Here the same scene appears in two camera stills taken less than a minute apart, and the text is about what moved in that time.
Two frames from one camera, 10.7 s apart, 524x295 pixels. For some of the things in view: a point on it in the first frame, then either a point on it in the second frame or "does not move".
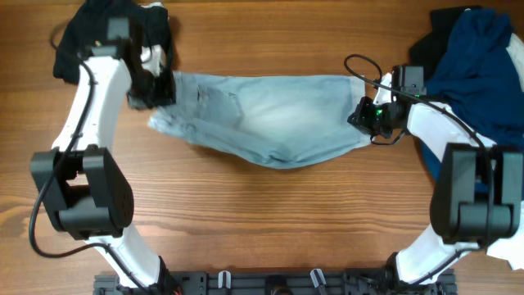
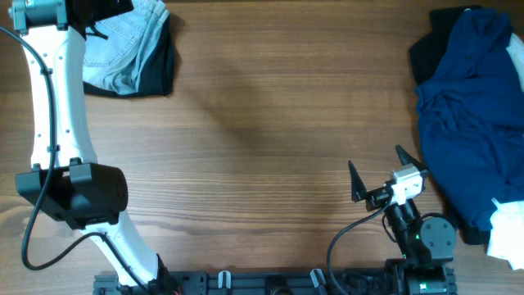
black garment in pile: x=431 y=49 does not move
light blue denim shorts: x=282 y=120 to x=117 y=47
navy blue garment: x=480 y=79 does not move
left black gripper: x=169 y=97 to x=110 y=7
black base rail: x=277 y=283 does not move
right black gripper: x=362 y=117 to x=374 y=199
